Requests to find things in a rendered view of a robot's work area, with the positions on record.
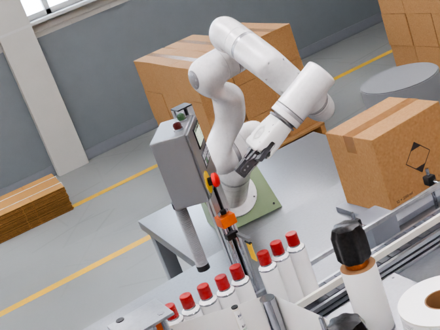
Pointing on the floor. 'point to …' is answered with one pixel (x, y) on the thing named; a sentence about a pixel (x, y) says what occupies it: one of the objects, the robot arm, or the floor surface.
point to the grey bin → (403, 84)
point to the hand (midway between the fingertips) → (243, 167)
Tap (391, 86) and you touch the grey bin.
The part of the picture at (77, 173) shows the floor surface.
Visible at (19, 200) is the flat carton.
